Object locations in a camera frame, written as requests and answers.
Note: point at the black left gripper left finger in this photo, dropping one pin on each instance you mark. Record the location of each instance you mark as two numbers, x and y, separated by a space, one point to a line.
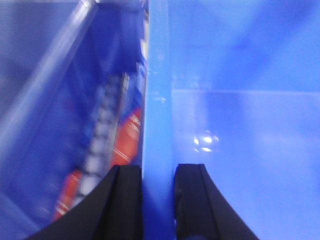
112 211

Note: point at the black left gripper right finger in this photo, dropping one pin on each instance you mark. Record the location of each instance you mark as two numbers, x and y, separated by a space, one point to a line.
201 211

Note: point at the large light blue bin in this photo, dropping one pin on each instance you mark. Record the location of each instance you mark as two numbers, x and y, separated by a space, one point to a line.
235 85

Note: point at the white roller track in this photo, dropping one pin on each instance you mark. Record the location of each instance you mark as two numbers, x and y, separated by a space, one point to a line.
99 153

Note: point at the red snack package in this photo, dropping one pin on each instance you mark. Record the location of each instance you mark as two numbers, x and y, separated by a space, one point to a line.
124 151

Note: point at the lower left blue bin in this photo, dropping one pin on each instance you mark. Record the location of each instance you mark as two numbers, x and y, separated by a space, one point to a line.
55 59

